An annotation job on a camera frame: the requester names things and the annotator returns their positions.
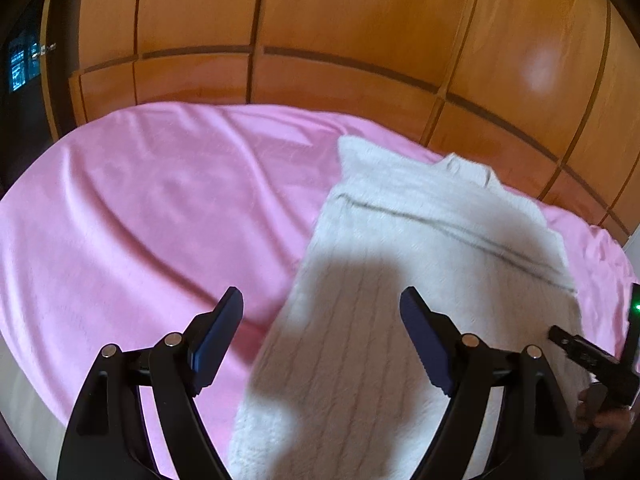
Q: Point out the orange wooden wardrobe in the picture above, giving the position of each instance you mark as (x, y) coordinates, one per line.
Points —
(546, 92)

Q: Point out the pink bed sheet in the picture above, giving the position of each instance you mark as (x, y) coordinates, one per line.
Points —
(134, 223)

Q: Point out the white knitted sweater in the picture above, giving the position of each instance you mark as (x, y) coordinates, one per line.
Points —
(338, 390)

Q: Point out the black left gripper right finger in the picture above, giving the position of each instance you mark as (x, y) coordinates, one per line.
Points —
(504, 402)

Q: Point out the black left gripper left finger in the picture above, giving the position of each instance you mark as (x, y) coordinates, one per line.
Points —
(106, 436)

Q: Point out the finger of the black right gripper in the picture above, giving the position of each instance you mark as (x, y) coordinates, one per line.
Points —
(619, 376)

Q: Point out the person's right hand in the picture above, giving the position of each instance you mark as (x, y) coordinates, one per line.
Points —
(612, 426)

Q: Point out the dark window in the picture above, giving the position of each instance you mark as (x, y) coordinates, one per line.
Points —
(23, 54)

